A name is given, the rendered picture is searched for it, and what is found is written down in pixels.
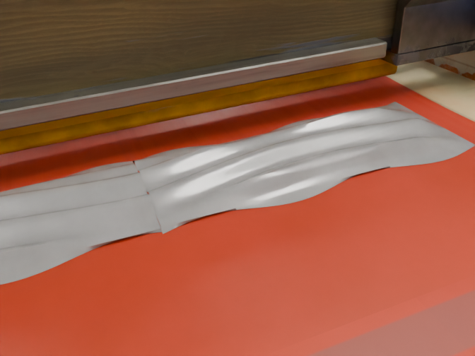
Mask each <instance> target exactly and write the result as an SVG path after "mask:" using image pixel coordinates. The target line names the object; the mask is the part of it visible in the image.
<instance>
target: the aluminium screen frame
mask: <svg viewBox="0 0 475 356"><path fill-rule="evenodd" d="M424 61H427V62H429V63H431V64H434V65H436V66H439V67H441V68H444V69H447V70H448V71H451V72H454V73H457V74H459V75H461V76H464V77H466V78H469V79H472V80H473V81H475V50H474V51H470V52H463V53H459V54H453V55H449V56H445V57H438V58H434V59H428V60H424Z"/></svg>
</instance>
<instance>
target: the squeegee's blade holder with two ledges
mask: <svg viewBox="0 0 475 356"><path fill-rule="evenodd" d="M386 50H387V42H385V41H383V40H380V39H378V38H376V37H374V38H370V39H365V40H358V41H353V42H345V43H341V44H333V45H329V46H325V47H317V48H313V49H305V50H300V51H296V52H289V53H284V54H277V55H272V56H268V57H260V58H256V59H248V60H244V61H236V62H232V63H227V64H220V65H215V66H208V67H204V68H199V69H192V70H187V71H179V72H175V73H167V74H163V75H159V76H151V77H147V78H139V79H134V80H130V81H122V82H118V83H111V84H106V85H99V86H94V87H89V88H82V89H78V90H70V91H66V92H61V93H54V94H49V95H42V96H37V97H30V98H25V99H21V100H14V101H9V102H1V103H0V131H5V130H9V129H15V128H19V127H24V126H30V125H34V124H41V123H45V122H49V121H56V120H60V119H67V118H72V117H78V116H82V115H87V114H93V113H97V112H104V111H108V110H112V109H119V108H123V107H130V106H134V105H141V104H145V103H150V102H156V101H160V100H167V99H171V98H175V97H182V96H186V95H193V94H197V93H204V92H208V91H212V90H219V89H223V88H230V87H234V86H238V85H244V84H249V83H256V82H260V81H267V80H271V79H275V78H282V77H286V76H292V75H297V74H301V73H307V72H312V71H318V70H322V69H330V68H334V67H337V66H345V65H349V64H355V63H360V62H364V61H370V60H375V59H381V58H384V57H385V56H386Z"/></svg>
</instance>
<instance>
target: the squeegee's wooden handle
mask: <svg viewBox="0 0 475 356"><path fill-rule="evenodd" d="M397 2H398V0H0V103H1V102H9V101H14V100H21V99H25V98H30V97H37V96H42V95H49V94H54V93H61V92H66V91H70V90H78V89H82V88H89V87H94V86H99V85H106V84H111V83H118V82H122V81H130V80H134V79H139V78H147V77H151V76H159V75H163V74H167V73H175V72H179V71H187V70H192V69H199V68H204V67H208V66H215V65H220V64H227V63H232V62H236V61H244V60H248V59H256V58H260V57H268V56H272V55H277V54H284V53H289V52H296V51H300V50H305V49H313V48H317V47H325V46H329V45H337V44H341V43H345V42H353V41H358V40H365V39H370V38H374V37H376V38H378V39H380V40H383V41H385V42H387V49H391V48H392V38H393V32H394V22H395V16H396V10H397Z"/></svg>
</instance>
